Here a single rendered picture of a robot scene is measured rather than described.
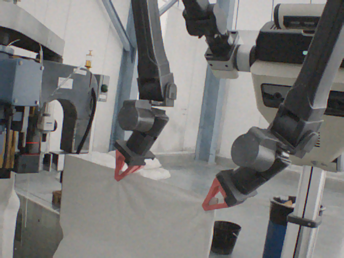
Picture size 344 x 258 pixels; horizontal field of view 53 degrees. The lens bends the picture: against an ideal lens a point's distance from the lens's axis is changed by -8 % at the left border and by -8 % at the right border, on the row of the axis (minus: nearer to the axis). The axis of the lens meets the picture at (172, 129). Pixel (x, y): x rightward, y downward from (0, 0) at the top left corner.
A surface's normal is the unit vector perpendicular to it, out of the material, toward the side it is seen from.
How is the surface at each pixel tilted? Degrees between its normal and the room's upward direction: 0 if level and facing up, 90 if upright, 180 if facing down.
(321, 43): 101
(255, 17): 90
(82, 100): 90
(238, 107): 90
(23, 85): 90
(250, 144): 80
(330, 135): 130
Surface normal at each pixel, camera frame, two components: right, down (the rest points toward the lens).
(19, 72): 0.98, 0.14
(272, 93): -0.52, 0.61
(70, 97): 0.81, 0.14
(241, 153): -0.68, -0.23
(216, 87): -0.57, -0.04
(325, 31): -0.84, 0.10
